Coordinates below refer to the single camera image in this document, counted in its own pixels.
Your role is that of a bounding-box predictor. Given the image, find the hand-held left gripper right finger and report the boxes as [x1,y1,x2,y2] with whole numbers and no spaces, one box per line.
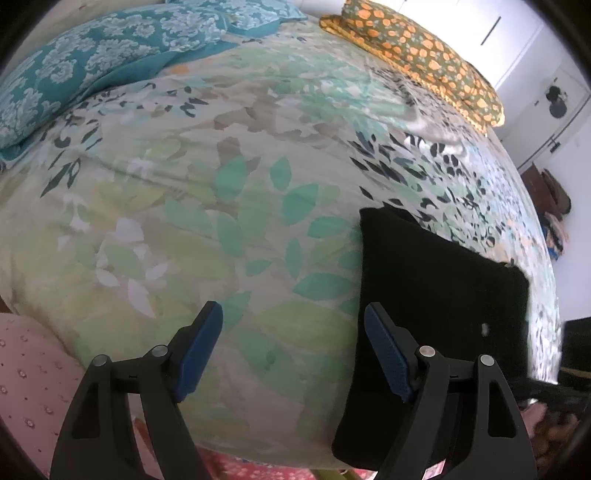
[363,302,539,480]

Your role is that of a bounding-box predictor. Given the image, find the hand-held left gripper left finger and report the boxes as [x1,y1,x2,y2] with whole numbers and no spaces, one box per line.
[50,301,223,480]

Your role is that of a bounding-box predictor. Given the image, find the black pants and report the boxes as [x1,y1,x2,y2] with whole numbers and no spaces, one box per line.
[331,207,531,474]

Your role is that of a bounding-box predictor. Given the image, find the red floral cloth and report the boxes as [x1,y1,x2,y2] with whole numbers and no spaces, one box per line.
[134,415,379,480]

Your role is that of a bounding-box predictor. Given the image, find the leaf print bed sheet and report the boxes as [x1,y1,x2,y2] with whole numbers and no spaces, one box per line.
[0,18,561,472]

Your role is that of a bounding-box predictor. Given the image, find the pink dotted cloth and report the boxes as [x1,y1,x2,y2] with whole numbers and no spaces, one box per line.
[0,313,153,478]

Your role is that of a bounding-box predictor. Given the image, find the dark object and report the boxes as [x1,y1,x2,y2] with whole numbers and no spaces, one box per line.
[522,316,591,407]

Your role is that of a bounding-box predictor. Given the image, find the pile of clothes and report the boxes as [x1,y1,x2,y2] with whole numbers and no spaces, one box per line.
[539,212,570,260]

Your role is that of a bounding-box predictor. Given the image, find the brown wooden furniture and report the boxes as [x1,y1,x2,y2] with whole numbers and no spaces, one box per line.
[522,164,555,217]

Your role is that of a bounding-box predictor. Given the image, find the brown cloth bundle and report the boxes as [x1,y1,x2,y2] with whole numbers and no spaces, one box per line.
[541,170,572,214]

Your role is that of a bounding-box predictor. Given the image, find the dark hanging bag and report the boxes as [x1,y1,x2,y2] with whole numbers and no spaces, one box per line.
[545,85,570,119]

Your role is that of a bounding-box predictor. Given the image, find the orange patterned pillow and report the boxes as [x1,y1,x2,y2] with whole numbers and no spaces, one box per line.
[320,0,505,134]

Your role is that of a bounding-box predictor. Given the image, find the teal floral pillow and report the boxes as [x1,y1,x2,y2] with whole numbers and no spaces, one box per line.
[0,0,308,162]

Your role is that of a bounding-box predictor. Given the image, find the black wardrobe handle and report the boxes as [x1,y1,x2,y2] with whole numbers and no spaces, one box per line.
[480,16,502,46]

